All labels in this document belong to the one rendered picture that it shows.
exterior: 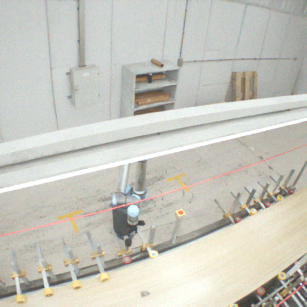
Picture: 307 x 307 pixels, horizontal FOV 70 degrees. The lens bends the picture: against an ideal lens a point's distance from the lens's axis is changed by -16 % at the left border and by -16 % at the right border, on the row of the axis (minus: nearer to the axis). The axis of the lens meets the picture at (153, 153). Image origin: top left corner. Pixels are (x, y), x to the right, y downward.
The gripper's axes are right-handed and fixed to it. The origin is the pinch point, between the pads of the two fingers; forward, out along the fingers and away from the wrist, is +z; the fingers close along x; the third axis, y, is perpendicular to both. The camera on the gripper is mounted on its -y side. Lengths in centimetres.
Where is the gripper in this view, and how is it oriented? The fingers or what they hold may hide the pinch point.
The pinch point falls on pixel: (134, 232)
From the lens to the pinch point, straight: 235.7
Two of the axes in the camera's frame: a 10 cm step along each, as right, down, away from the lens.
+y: -9.0, 2.0, -3.8
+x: 4.2, 5.9, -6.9
